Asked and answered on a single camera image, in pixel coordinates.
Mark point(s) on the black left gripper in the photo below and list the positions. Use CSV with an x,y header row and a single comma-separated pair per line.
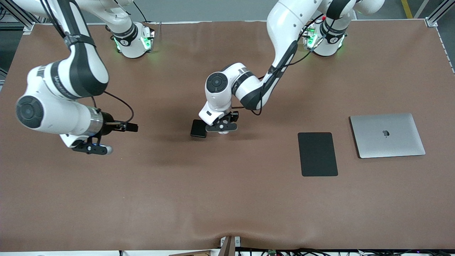
x,y
233,116

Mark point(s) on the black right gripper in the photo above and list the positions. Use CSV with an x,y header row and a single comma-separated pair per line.
x,y
107,123

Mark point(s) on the white computer mouse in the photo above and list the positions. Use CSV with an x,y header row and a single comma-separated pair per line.
x,y
224,132

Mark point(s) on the black phone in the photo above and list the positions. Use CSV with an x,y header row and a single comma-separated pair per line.
x,y
196,130

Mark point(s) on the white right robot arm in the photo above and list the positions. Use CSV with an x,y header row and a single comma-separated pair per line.
x,y
81,71

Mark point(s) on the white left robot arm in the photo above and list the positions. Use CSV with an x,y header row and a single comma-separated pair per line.
x,y
284,21

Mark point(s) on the black mouse pad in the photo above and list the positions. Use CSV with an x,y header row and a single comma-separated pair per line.
x,y
318,154

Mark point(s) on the brown table cloth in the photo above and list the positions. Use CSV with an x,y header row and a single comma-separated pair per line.
x,y
227,195

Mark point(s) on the small green circuit board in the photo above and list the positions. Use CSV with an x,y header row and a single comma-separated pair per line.
x,y
272,252

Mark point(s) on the silver laptop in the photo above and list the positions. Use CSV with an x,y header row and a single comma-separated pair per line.
x,y
387,142

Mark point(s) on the aluminium frame profile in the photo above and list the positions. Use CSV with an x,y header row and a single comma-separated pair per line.
x,y
28,26
432,22

